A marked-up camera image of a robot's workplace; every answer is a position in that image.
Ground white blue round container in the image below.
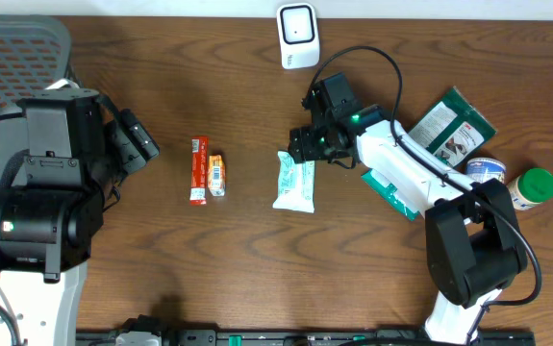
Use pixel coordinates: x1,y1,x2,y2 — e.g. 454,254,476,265
465,158,506,184

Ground light green small pouch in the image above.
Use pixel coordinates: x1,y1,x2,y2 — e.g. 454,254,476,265
272,151,315,213

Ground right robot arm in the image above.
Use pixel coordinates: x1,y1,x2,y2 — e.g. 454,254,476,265
289,73,531,345

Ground small orange carton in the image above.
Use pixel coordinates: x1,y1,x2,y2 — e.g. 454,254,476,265
208,155,226,197

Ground green lid jar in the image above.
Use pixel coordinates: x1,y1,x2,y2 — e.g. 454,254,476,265
507,168,553,210

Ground red white tube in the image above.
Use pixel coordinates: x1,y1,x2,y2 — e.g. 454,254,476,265
189,136,208,206

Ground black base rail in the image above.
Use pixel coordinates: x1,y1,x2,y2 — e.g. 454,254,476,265
76,314,537,346

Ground grey plastic mesh basket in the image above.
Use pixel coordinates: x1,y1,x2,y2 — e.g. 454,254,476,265
0,15,81,175

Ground green 3M product package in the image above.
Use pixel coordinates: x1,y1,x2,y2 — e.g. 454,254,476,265
357,86,496,220

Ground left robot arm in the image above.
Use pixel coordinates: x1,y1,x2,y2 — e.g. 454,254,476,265
0,79,160,345

